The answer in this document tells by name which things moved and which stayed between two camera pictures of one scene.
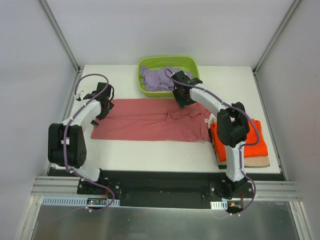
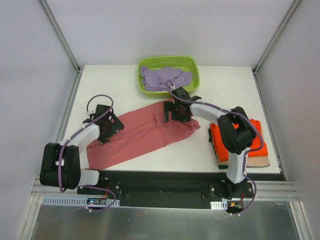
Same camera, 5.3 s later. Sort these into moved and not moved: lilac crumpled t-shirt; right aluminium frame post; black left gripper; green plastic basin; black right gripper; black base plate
Moved: black left gripper; black right gripper
Not moved: right aluminium frame post; green plastic basin; black base plate; lilac crumpled t-shirt
